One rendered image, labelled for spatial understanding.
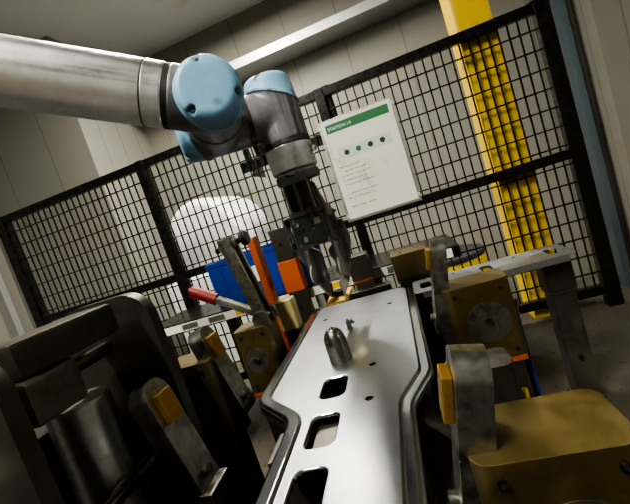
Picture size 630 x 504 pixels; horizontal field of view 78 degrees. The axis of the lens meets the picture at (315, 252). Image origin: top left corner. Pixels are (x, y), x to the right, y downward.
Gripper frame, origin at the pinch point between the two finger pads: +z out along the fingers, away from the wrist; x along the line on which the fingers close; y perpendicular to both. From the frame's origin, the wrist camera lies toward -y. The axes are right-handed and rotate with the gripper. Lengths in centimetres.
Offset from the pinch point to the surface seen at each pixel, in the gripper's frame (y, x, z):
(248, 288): 1.8, -14.6, -4.3
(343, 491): 38.2, 3.2, 7.1
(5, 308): -156, -262, -15
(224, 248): 1.7, -16.4, -12.2
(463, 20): -58, 46, -50
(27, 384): 42.1, -15.7, -8.5
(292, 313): -6.0, -11.2, 4.1
